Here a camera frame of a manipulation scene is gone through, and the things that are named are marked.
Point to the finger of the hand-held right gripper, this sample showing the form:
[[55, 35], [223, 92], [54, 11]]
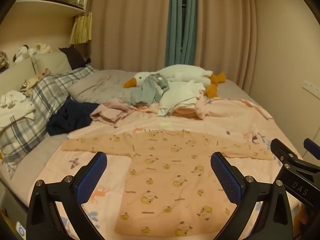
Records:
[[312, 148], [281, 150]]

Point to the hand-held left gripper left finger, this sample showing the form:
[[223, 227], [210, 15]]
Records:
[[92, 177]]

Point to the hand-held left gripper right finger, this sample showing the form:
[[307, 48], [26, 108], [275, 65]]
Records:
[[226, 180]]

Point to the peach printed baby top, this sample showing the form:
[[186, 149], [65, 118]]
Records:
[[162, 180]]

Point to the pink printed blanket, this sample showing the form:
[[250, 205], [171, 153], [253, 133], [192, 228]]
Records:
[[225, 122]]

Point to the navy blue cloth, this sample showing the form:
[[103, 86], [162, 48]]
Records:
[[67, 120]]

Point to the pale pink garment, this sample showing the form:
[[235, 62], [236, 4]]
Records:
[[107, 113]]

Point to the plaid pillow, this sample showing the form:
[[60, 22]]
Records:
[[30, 130], [77, 77]]

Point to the folded peach garment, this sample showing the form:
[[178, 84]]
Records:
[[185, 112]]

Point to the grey duvet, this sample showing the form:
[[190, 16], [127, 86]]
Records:
[[105, 85]]

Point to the white garment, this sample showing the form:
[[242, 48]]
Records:
[[177, 97]]

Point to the grey garment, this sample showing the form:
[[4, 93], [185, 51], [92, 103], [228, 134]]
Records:
[[145, 92]]

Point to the crumpled white cloth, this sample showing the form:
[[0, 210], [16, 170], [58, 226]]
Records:
[[15, 107]]

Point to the raccoon plush toy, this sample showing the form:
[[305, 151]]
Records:
[[27, 86]]

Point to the white goose plush toy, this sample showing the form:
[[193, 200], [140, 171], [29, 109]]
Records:
[[182, 72]]

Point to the dark brown pillow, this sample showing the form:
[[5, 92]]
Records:
[[75, 57]]

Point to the beige headboard cushion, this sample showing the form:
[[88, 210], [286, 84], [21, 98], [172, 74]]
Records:
[[52, 62], [12, 77]]

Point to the beige curtain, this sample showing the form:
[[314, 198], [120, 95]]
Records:
[[225, 30], [130, 25]]

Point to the cream plush toy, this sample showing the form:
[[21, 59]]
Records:
[[41, 48]]

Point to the brown fluffy plush toy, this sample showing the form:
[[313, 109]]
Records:
[[3, 61]]

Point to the short yellow curtain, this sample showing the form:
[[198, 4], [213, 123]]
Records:
[[81, 28]]

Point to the teal curtain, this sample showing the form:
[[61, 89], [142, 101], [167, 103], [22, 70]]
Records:
[[180, 22]]

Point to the white wall socket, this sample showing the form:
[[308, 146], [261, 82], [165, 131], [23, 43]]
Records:
[[311, 87]]

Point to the cream wall shelf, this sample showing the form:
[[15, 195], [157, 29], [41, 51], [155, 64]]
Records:
[[55, 7]]

